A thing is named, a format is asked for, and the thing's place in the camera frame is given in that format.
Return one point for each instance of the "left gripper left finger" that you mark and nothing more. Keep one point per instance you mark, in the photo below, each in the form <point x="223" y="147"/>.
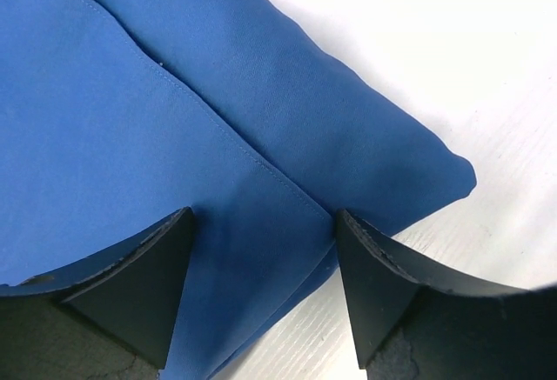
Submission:
<point x="110" y="315"/>

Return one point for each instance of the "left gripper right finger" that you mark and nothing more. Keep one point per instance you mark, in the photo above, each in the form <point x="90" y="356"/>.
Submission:
<point x="415" y="318"/>

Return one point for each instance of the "blue surgical wrap cloth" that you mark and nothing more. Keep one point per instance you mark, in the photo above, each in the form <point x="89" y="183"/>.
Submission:
<point x="115" y="113"/>

